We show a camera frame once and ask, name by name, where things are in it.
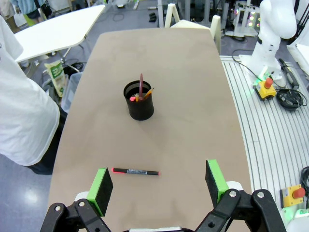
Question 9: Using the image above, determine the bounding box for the yellow emergency stop box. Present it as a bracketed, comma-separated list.
[253, 78, 277, 102]
[280, 185, 306, 209]

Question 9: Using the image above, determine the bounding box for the coiled black cable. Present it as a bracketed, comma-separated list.
[276, 88, 308, 111]

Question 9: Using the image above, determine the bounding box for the cream table support frame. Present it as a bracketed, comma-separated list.
[165, 3, 222, 54]

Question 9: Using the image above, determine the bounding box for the black power adapter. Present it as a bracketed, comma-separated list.
[278, 58, 300, 86]

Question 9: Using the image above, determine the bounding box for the grooved white mounting platform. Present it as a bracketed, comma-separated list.
[220, 55, 309, 232]

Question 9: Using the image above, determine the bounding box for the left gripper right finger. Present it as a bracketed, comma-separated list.
[194, 159, 287, 232]

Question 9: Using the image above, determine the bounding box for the black marker with red caps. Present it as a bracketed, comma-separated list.
[111, 167, 162, 176]

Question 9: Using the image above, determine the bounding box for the black mesh pen holder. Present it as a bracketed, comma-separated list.
[123, 81, 155, 121]

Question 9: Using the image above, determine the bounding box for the white table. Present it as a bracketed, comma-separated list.
[14, 4, 106, 64]

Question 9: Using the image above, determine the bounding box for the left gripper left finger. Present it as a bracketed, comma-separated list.
[40, 167, 114, 232]

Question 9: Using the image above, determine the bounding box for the dark red pen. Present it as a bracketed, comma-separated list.
[138, 73, 144, 102]

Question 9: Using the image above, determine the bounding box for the green and white bag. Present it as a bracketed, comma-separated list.
[44, 61, 67, 98]

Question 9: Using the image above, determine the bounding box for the clear plastic bin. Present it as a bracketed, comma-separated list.
[61, 72, 83, 115]

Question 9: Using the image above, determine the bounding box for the person in white T-shirt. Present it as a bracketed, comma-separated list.
[0, 14, 61, 175]

